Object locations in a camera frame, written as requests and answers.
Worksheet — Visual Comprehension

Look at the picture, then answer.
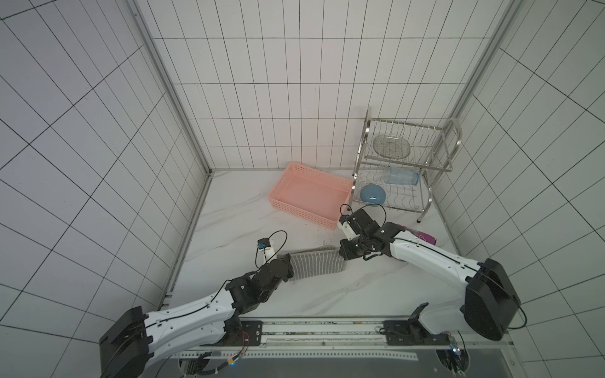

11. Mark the blue bowl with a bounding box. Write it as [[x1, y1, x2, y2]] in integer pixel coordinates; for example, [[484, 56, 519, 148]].
[[359, 184, 387, 205]]

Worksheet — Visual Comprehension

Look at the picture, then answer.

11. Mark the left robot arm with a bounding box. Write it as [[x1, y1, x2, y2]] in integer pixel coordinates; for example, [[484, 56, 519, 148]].
[[99, 255, 294, 377]]

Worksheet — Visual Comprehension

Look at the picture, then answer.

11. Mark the clear blue plastic cup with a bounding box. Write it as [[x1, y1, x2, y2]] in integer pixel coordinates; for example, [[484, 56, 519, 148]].
[[384, 166, 420, 186]]

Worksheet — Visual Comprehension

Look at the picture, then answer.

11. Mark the purple candy bag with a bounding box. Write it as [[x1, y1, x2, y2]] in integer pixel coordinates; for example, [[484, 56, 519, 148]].
[[405, 228, 436, 246]]

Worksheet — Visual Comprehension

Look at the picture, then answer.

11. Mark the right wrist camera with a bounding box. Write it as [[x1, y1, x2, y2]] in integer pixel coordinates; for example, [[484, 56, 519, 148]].
[[337, 209, 380, 241]]

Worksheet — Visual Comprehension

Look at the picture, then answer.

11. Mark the base cable bundle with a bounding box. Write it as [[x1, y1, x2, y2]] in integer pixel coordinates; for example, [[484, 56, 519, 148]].
[[436, 328, 471, 374], [162, 330, 250, 377]]

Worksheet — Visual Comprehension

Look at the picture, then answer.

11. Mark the left base cable bundle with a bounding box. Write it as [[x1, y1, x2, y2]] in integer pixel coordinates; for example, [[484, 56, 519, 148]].
[[162, 330, 250, 377]]

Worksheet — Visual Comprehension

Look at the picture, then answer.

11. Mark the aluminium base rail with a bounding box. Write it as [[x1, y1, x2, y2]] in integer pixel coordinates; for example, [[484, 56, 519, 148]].
[[146, 317, 512, 355]]

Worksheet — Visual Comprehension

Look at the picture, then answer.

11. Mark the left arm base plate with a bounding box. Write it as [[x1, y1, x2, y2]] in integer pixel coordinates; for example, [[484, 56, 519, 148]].
[[220, 318, 263, 347]]

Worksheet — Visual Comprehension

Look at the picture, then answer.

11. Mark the steel dish rack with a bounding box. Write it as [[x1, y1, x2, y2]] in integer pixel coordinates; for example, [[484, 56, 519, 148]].
[[351, 109, 463, 223]]

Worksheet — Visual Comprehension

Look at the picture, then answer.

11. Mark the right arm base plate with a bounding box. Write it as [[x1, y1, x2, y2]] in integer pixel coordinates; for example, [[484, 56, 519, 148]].
[[378, 302, 450, 347]]

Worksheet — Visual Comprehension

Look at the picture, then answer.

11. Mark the right base cable bundle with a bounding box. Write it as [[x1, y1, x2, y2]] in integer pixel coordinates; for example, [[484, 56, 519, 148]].
[[436, 328, 471, 374]]

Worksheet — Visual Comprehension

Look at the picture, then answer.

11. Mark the pink plastic basket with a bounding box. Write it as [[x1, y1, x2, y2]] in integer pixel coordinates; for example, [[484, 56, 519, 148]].
[[269, 162, 354, 230]]

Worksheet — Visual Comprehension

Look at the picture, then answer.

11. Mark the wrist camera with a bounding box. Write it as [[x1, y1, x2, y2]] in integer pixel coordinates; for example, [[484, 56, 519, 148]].
[[258, 238, 276, 263], [337, 209, 380, 241]]

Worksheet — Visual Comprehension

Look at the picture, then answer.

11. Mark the grey striped dishcloth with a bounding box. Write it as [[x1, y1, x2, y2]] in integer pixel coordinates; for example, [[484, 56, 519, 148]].
[[290, 245, 346, 280]]

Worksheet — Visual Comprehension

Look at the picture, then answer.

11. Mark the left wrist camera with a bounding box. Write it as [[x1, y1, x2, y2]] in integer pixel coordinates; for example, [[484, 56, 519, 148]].
[[258, 238, 276, 263]]

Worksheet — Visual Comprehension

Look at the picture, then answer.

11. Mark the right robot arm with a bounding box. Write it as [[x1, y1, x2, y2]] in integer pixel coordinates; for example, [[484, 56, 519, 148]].
[[338, 220, 521, 341]]

